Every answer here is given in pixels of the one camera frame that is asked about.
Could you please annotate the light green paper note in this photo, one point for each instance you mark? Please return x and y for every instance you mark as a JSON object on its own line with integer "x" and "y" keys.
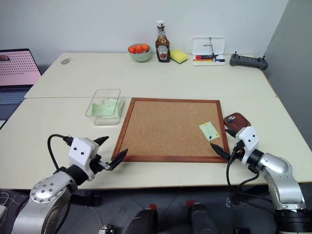
{"x": 210, "y": 128}

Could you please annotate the white open case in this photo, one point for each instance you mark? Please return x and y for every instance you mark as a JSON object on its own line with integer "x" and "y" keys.
{"x": 208, "y": 46}

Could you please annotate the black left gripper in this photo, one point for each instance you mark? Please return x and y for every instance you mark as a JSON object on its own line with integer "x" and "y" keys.
{"x": 95, "y": 164}

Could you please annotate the dark rounded shape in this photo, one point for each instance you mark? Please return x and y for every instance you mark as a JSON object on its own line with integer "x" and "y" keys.
{"x": 143, "y": 221}
{"x": 203, "y": 219}

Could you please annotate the black remote controller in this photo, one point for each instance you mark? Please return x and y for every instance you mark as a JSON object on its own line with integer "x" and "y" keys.
{"x": 247, "y": 62}

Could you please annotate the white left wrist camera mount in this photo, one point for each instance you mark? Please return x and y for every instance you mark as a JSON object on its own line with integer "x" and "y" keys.
{"x": 81, "y": 152}

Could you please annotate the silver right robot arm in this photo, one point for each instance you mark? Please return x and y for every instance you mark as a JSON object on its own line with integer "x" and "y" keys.
{"x": 282, "y": 175}

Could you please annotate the brown wooden pin tray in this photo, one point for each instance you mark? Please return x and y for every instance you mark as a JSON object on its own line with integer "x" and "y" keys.
{"x": 240, "y": 123}

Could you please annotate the ketchup bottle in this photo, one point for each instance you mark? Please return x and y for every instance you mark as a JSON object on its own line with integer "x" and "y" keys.
{"x": 162, "y": 48}

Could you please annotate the laptop with pink screen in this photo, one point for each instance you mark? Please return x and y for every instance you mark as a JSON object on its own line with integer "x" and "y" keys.
{"x": 17, "y": 70}

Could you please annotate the red marker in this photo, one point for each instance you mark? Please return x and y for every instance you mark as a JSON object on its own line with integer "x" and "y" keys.
{"x": 203, "y": 57}

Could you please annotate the wood-framed cork board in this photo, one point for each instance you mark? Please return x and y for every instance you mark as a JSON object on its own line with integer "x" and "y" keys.
{"x": 168, "y": 129}

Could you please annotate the black thin pen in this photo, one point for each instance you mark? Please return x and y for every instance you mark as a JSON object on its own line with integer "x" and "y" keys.
{"x": 212, "y": 48}

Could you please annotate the clear plastic container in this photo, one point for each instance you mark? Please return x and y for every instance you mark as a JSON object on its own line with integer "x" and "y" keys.
{"x": 107, "y": 120}

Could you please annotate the yellow sponge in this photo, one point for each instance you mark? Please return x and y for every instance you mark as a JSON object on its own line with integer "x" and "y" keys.
{"x": 178, "y": 55}

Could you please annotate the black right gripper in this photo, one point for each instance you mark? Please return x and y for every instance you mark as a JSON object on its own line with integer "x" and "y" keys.
{"x": 237, "y": 150}

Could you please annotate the pale green bowl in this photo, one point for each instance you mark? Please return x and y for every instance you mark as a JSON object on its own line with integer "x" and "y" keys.
{"x": 140, "y": 56}

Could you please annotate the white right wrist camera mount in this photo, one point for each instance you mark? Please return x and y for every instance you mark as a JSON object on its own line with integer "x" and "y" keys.
{"x": 249, "y": 141}

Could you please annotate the orange pencil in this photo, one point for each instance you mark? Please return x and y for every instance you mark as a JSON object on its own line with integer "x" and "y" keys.
{"x": 202, "y": 60}

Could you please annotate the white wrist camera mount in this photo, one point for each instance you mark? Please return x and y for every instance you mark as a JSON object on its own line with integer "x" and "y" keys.
{"x": 81, "y": 152}
{"x": 249, "y": 141}

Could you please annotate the grey round mouse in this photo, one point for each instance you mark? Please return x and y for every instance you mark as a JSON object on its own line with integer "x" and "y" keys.
{"x": 65, "y": 61}

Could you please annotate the orange fruit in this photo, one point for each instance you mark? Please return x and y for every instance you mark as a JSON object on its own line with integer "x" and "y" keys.
{"x": 139, "y": 48}
{"x": 145, "y": 46}
{"x": 132, "y": 49}

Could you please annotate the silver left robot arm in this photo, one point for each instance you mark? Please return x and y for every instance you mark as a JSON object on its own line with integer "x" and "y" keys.
{"x": 46, "y": 195}

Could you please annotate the blue eraser block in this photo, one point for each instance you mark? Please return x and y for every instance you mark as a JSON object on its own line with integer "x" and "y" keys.
{"x": 220, "y": 60}

